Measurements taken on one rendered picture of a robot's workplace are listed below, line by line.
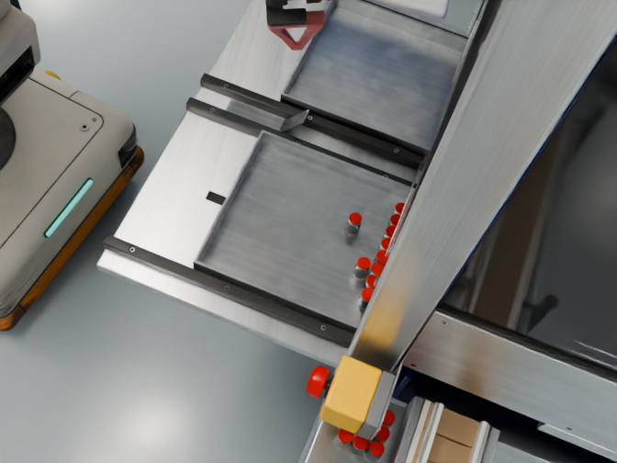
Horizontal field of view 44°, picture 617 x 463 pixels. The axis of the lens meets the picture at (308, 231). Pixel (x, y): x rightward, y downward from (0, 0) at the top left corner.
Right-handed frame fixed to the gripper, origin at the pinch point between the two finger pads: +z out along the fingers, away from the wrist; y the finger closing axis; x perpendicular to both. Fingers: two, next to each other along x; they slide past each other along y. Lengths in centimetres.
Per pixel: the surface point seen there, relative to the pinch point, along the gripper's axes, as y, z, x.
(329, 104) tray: 8.4, 33.9, -5.2
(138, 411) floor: -26, 115, 45
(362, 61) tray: 18.0, 35.1, -11.9
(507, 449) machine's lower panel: -51, 36, -27
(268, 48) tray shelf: 20.9, 33.6, 4.8
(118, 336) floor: -6, 116, 51
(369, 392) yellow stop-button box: -45.5, 16.4, -6.2
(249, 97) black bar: 8.5, 30.6, 8.4
